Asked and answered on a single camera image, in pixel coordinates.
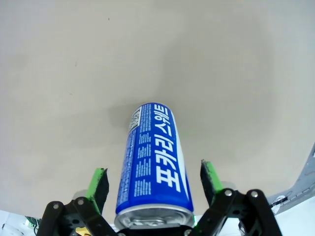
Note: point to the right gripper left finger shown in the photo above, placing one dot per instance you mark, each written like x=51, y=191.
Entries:
x=81, y=216

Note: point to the grey metal rail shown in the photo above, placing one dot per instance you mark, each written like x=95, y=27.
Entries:
x=307, y=172

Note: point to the blue drink can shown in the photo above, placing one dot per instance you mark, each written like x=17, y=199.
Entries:
x=152, y=172

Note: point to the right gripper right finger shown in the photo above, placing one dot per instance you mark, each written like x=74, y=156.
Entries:
x=233, y=216

